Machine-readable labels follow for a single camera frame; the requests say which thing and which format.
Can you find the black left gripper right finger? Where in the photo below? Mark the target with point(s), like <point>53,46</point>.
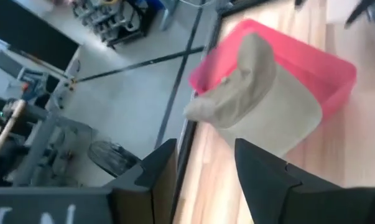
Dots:
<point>265,186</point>

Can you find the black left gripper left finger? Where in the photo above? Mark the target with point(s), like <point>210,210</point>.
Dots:
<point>150,193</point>

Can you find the beige cap hat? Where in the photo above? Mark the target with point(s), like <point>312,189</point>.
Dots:
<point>268,105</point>

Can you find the black floor tape strip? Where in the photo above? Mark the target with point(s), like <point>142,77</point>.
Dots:
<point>178,81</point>
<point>137,65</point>

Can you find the grey metal stand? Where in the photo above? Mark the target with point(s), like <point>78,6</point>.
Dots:
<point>47,133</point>

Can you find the pink plastic bin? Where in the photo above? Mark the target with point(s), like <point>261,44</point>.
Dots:
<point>311,68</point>

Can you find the wooden stick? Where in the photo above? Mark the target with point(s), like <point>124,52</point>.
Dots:
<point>7,130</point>

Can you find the metal equipment cart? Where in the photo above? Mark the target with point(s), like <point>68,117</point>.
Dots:
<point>115,18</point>

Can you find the black flat panel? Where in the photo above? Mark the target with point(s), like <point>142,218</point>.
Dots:
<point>28,34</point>

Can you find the black chair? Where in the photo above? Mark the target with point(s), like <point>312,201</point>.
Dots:
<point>361,11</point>

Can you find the black table edge frame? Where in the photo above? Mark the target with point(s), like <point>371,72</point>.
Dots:
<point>187,143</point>

